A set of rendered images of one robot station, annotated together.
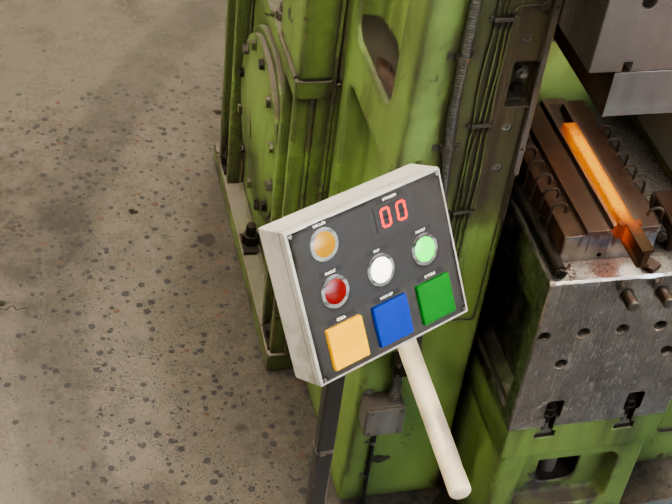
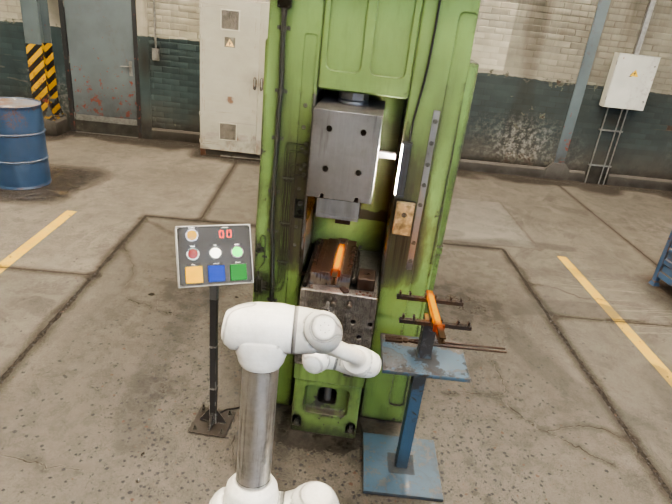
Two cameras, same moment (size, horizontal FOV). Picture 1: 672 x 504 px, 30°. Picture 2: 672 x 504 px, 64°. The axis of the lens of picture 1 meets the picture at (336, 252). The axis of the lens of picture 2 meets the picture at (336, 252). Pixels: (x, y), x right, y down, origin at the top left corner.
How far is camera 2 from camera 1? 1.47 m
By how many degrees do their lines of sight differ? 25
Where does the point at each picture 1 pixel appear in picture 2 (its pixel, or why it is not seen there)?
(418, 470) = (280, 393)
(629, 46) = (320, 186)
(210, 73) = not seen: hidden behind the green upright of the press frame
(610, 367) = not seen: hidden behind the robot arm
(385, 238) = (220, 242)
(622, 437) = (348, 382)
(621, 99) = (321, 210)
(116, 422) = (183, 355)
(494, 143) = (292, 233)
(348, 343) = (193, 274)
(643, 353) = (348, 336)
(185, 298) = not seen: hidden behind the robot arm
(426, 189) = (242, 230)
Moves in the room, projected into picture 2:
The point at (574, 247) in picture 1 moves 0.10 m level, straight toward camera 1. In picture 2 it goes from (314, 277) to (301, 284)
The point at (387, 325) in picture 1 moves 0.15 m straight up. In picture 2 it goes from (213, 274) to (213, 244)
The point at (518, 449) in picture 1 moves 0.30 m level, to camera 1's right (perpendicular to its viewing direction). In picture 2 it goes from (300, 375) to (353, 394)
